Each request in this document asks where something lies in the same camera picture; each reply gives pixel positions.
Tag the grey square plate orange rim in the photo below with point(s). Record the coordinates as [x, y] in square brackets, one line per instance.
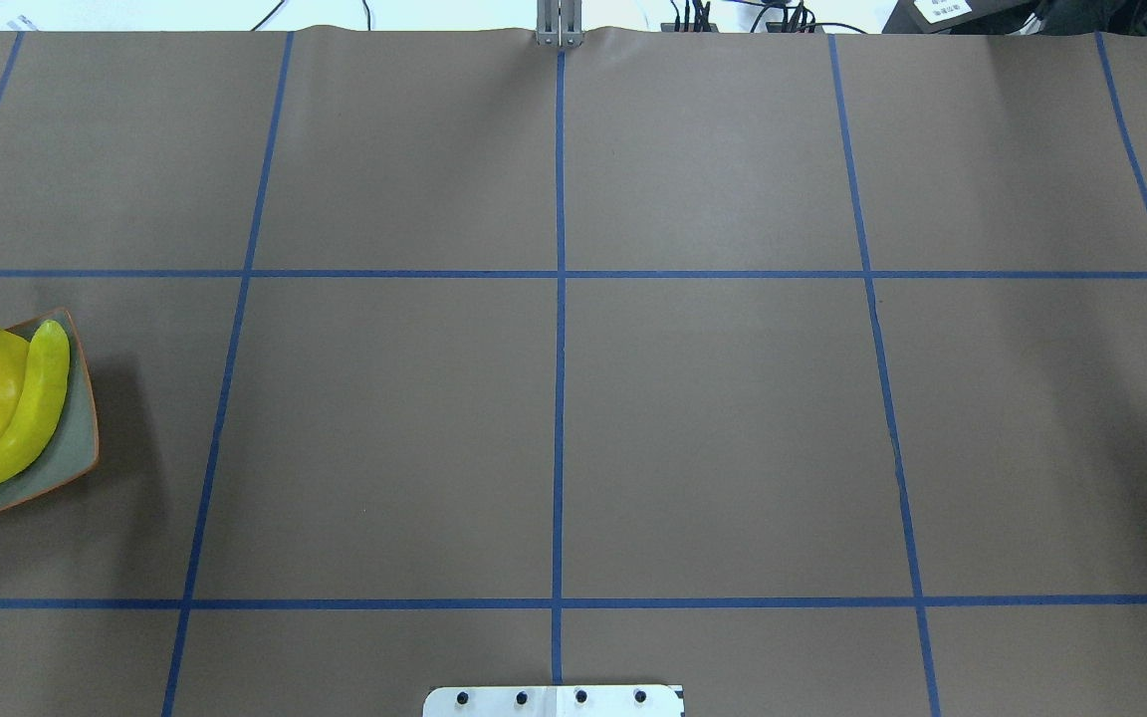
[75, 448]

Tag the black usb hub left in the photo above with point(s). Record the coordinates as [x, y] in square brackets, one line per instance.
[689, 18]

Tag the brown paper table cover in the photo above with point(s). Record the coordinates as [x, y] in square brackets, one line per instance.
[808, 374]

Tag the aluminium frame post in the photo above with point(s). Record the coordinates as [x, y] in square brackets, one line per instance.
[559, 23]

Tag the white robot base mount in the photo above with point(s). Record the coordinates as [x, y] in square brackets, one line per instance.
[556, 700]

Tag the black box white label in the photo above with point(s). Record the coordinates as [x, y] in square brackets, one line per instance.
[970, 18]

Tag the black usb hub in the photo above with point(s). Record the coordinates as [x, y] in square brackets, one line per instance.
[689, 18]
[796, 18]

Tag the black usb hub right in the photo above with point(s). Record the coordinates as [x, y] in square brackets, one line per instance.
[796, 18]

